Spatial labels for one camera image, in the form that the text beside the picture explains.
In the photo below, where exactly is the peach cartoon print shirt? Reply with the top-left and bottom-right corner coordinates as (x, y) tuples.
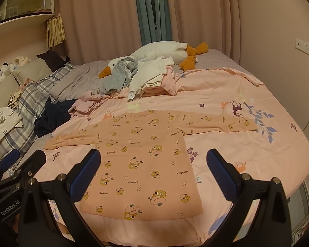
(46, 110), (257, 221)

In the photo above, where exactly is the white folded clothes stack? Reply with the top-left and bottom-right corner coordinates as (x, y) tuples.
(0, 107), (24, 142)

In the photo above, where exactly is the navy blue garment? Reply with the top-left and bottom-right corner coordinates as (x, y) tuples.
(34, 97), (76, 138)

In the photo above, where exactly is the beige headboard cushion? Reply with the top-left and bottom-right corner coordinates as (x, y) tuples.
(0, 59), (52, 108)

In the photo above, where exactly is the plaid blue white blanket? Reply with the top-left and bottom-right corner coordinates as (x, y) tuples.
(0, 62), (74, 157)

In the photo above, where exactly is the pink printed bed sheet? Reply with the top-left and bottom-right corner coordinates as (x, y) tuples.
(36, 69), (309, 246)

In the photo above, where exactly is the panda plush toy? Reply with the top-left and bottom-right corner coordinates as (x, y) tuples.
(0, 63), (11, 83)

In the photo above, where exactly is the pink garment pile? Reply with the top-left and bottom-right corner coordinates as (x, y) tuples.
(68, 66), (177, 117)

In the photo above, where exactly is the dark brown pillow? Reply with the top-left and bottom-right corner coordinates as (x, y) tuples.
(37, 50), (71, 72)

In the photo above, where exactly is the yellow hanging fabric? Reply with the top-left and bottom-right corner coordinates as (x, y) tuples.
(46, 13), (66, 49)

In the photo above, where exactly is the grey garment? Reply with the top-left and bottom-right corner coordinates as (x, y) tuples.
(101, 56), (138, 95)

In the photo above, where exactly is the white folded garment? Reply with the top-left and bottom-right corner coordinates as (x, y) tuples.
(128, 56), (174, 100)

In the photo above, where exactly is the pink curtain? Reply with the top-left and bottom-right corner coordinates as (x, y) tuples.
(56, 0), (241, 64)

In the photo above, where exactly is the white goose plush toy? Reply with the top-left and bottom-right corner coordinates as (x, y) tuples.
(98, 41), (209, 79)

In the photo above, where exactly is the white wall shelf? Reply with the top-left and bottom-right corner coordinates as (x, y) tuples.
(0, 0), (55, 31)

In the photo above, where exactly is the white wall socket strip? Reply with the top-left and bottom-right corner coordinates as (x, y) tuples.
(295, 39), (309, 55)

